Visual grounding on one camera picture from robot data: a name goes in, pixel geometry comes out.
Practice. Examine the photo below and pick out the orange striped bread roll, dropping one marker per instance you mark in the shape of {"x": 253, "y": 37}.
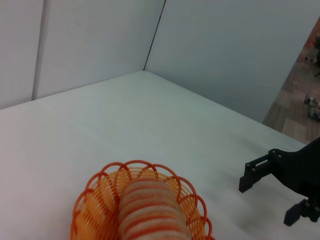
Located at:
{"x": 150, "y": 212}

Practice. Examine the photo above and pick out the orange woven plastic basket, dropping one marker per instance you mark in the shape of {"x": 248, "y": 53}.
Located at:
{"x": 100, "y": 200}

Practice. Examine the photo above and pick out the small background floor clutter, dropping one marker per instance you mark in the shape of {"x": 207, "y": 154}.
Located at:
{"x": 312, "y": 105}

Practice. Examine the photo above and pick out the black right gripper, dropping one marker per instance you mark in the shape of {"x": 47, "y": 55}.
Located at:
{"x": 300, "y": 172}

